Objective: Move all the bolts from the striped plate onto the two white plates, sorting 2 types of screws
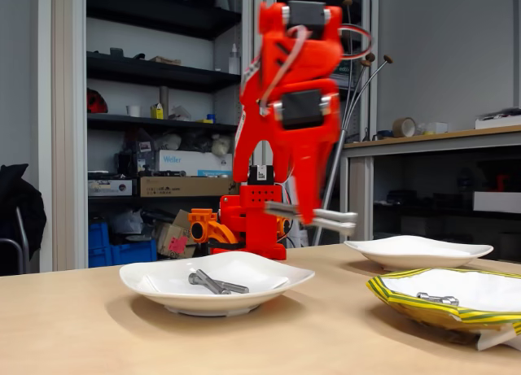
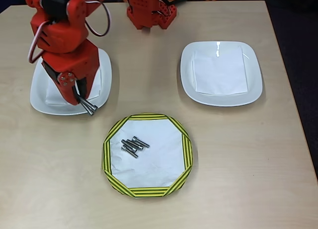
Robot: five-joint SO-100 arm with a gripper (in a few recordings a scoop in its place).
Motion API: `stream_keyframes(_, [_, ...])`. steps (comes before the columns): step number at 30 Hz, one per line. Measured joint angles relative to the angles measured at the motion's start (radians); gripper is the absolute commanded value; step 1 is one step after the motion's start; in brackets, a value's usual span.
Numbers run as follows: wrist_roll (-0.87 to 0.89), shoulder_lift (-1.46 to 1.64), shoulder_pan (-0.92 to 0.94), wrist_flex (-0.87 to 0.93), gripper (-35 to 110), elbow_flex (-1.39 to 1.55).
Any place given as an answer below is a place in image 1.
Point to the grey metal chair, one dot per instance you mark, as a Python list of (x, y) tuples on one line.
[(24, 245)]

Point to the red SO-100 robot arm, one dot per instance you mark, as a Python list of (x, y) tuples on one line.
[(248, 147)]

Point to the white square plate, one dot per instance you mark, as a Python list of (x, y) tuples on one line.
[(183, 298), (386, 263)]

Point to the long white box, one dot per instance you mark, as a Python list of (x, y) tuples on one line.
[(496, 202)]

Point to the white plush toy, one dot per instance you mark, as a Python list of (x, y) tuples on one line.
[(221, 145)]

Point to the metal coat stand wooden knobs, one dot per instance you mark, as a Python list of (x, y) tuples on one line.
[(335, 167)]

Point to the long brown cardboard box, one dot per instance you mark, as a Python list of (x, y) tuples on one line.
[(183, 186)]

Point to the tall blue plastic crate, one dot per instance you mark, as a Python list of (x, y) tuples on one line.
[(99, 245)]

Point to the flat white box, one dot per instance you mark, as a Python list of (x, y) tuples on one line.
[(500, 123)]

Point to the brown tape roll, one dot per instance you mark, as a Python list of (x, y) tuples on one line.
[(403, 127)]

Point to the small yellow carton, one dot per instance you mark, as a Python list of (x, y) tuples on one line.
[(156, 112)]

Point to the red helmet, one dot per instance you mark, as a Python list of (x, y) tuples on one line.
[(95, 102)]

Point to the grey workbench wooden top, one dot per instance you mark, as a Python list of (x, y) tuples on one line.
[(488, 141)]

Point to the low blue plastic crate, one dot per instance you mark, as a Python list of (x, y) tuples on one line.
[(134, 253)]

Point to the black jacket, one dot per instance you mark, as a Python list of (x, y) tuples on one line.
[(20, 200)]

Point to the flat printed box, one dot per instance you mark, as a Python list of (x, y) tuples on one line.
[(110, 188)]

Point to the grey metal shelf cabinet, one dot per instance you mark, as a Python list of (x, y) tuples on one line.
[(69, 106), (374, 17)]

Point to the small white box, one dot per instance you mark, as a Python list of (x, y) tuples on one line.
[(437, 127)]

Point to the small blue object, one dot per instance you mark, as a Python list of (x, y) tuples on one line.
[(211, 118)]

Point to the white plastic bag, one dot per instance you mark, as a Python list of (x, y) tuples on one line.
[(126, 222)]

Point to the white Weller box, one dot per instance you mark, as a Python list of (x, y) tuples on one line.
[(191, 161)]

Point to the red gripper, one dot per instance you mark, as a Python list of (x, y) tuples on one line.
[(308, 141)]

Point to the white plastic bottle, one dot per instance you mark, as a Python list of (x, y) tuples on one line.
[(234, 62)]

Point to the small dark box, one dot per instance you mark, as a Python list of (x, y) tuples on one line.
[(116, 53)]

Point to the flat wooden piece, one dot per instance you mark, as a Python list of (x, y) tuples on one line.
[(165, 60)]

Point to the yellow green striped paper bowl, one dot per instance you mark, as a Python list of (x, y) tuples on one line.
[(407, 306)]

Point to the white cup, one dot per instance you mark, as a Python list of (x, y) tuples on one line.
[(133, 111)]

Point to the cardboard box pink sticker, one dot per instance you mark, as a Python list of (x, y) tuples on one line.
[(171, 234)]

